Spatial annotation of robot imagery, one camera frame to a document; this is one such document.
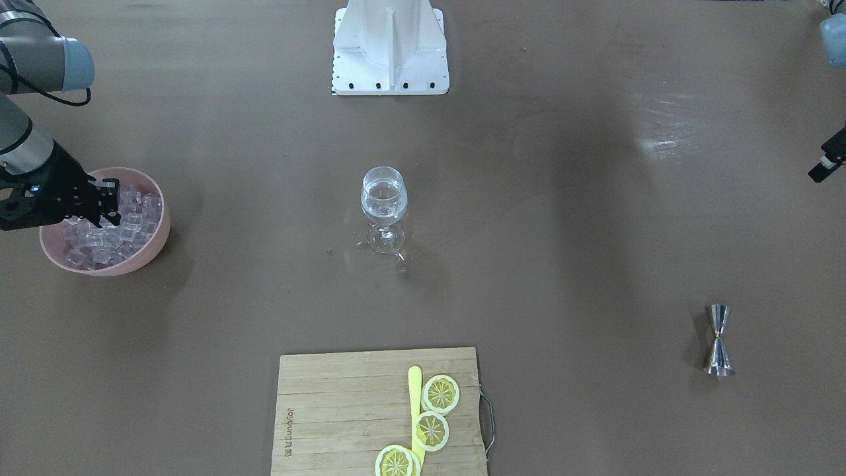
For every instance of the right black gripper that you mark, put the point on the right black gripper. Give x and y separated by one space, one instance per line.
61 174

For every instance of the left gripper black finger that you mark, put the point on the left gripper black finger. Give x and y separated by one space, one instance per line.
833 157

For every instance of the steel cocktail jigger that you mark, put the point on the steel cocktail jigger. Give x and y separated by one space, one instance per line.
717 361

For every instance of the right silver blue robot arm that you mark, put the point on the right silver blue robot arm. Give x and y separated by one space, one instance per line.
35 58

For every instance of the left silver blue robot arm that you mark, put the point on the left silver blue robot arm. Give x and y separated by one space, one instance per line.
833 39

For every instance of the pink bowl of ice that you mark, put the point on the pink bowl of ice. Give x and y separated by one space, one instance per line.
100 248

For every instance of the clear wine glass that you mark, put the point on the clear wine glass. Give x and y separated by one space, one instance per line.
384 201

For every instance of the bamboo cutting board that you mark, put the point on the bamboo cutting board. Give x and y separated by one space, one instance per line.
336 411

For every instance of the yellow plastic stick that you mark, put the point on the yellow plastic stick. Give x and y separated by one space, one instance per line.
414 377

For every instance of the lemon slice near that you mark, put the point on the lemon slice near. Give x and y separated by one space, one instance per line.
440 394

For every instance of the lemon slice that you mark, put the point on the lemon slice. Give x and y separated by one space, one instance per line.
396 460
430 431
440 394

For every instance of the lemon slice far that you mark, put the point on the lemon slice far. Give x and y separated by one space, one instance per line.
396 460

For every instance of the lemon slice middle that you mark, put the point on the lemon slice middle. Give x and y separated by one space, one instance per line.
430 431

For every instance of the white pedestal column base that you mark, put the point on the white pedestal column base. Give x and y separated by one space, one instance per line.
383 48

